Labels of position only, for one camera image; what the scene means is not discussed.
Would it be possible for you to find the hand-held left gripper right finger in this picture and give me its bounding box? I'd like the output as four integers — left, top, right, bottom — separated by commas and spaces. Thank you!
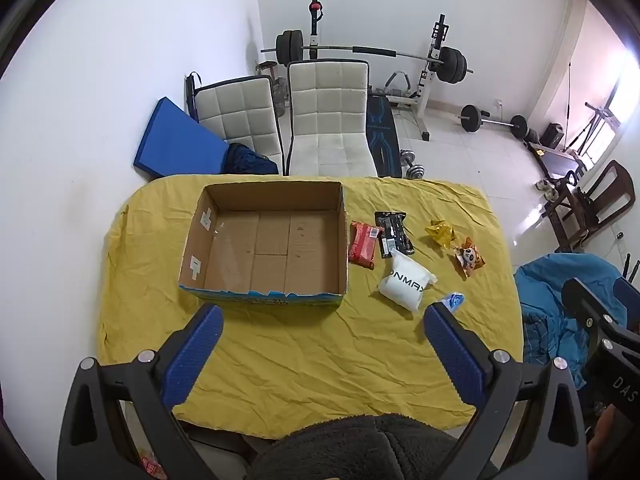
423, 303, 588, 480

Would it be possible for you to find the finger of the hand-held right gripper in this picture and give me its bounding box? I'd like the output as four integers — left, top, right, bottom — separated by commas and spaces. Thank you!
614, 276, 640, 331
561, 278, 640, 348

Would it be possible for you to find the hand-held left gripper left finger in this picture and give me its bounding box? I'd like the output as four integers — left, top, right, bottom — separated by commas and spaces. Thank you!
57, 303, 251, 480

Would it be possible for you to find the blue and white packet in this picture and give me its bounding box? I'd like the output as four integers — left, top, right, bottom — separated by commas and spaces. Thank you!
439, 292, 466, 315

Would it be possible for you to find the white soft pouch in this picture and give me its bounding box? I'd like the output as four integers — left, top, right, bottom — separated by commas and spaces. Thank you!
378, 248, 438, 316

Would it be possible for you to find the orange panda snack packet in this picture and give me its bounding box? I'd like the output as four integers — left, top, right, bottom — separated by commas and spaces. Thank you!
453, 236, 487, 278

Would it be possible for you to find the yellow snack packet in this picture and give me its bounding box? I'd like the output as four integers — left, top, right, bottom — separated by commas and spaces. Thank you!
425, 218, 457, 248

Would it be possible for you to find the black striped packet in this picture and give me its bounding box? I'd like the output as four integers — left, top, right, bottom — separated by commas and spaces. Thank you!
374, 211, 416, 259

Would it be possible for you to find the cardboard box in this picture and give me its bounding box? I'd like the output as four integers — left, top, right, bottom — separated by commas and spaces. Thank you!
178, 181, 349, 311

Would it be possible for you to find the red snack packet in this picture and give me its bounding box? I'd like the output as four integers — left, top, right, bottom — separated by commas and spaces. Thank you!
348, 220, 385, 269

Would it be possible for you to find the blue jacket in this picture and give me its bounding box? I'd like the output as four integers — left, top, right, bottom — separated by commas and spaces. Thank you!
514, 252, 628, 391

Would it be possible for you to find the dark wooden chair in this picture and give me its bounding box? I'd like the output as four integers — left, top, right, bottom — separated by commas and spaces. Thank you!
540, 160, 636, 253

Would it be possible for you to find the red printed packet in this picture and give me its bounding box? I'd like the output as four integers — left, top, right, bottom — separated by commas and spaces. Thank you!
137, 450, 169, 479

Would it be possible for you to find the yellow tablecloth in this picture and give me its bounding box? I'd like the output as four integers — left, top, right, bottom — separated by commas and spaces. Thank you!
97, 175, 525, 440

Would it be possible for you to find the person's black fleece clothing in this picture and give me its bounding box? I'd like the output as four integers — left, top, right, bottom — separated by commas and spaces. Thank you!
247, 412, 496, 480

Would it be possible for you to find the treadmill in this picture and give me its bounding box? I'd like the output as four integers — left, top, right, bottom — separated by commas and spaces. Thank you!
527, 140, 587, 181

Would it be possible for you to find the black speaker box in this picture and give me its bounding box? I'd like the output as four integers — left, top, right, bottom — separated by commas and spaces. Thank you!
542, 122, 566, 148

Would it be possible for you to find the small metal dumbbell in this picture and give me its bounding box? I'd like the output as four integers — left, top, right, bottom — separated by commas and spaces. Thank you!
398, 149, 426, 180

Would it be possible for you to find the dark blue cloth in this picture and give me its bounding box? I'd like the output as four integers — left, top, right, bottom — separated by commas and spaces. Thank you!
223, 142, 279, 177

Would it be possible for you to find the short barbell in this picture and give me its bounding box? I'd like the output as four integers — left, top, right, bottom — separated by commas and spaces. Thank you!
457, 104, 529, 139

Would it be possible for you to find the blue foam mat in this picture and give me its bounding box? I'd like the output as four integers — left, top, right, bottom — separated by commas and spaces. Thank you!
133, 97, 231, 181

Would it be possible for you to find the black and blue bench pad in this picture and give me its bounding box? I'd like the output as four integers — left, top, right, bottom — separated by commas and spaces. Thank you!
366, 92, 403, 178

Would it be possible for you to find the white padded chair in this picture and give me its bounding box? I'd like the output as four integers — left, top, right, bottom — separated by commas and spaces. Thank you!
192, 76, 285, 176
286, 59, 378, 178

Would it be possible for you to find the white weight bench rack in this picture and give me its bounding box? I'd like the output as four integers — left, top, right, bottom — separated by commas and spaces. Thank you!
307, 0, 451, 142

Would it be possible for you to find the barbell with black plates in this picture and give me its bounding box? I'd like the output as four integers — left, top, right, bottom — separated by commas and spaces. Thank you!
260, 30, 475, 83

